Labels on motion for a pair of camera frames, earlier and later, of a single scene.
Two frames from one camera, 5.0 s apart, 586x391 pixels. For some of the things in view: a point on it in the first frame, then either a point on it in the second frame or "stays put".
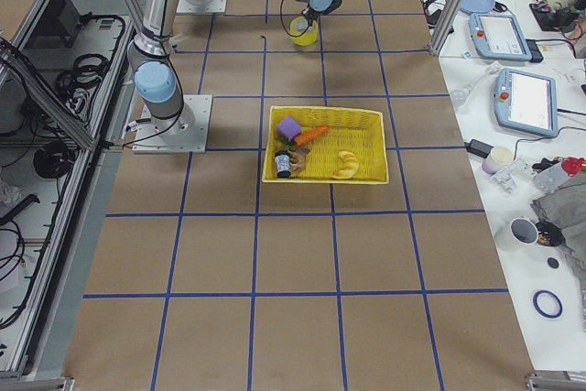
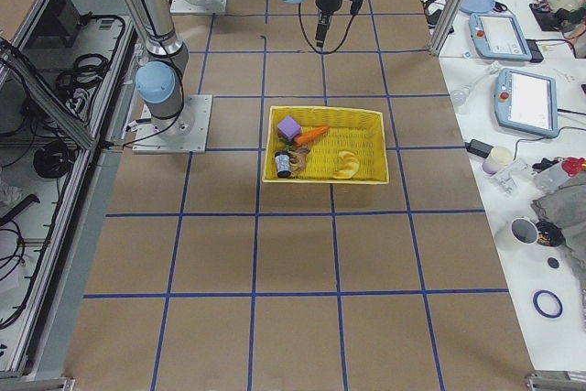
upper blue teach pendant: x=526 y=103 stays put
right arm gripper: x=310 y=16 → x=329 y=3
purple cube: x=288 y=127 stays put
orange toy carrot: x=302 y=137 stays put
